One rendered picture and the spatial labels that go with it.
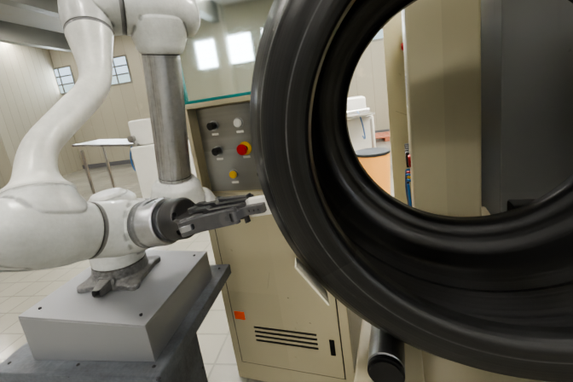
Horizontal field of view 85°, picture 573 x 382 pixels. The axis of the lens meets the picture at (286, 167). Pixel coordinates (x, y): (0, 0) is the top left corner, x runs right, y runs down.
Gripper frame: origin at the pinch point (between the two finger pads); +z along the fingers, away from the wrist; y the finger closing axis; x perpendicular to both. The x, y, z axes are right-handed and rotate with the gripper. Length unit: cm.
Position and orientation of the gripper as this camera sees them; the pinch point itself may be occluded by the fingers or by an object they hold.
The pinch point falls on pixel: (268, 204)
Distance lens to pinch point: 50.2
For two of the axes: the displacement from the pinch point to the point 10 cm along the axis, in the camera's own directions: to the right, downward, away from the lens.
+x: 2.7, 9.5, 1.7
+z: 9.1, -1.9, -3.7
